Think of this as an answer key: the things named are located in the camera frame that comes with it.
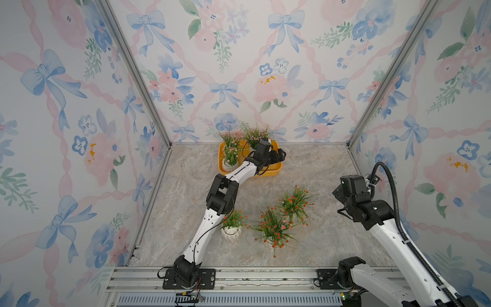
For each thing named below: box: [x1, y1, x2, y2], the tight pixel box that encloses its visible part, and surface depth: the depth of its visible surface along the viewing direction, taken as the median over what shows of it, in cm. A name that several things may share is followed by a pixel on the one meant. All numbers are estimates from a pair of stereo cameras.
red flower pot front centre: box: [246, 205, 299, 258], surface depth 74 cm
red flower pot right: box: [277, 184, 319, 226], surface depth 81 cm
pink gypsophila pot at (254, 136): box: [240, 122, 270, 150], surface depth 106 cm
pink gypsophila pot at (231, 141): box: [218, 131, 243, 157], surface depth 105 cm
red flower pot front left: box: [220, 209, 251, 244], surface depth 80 cm
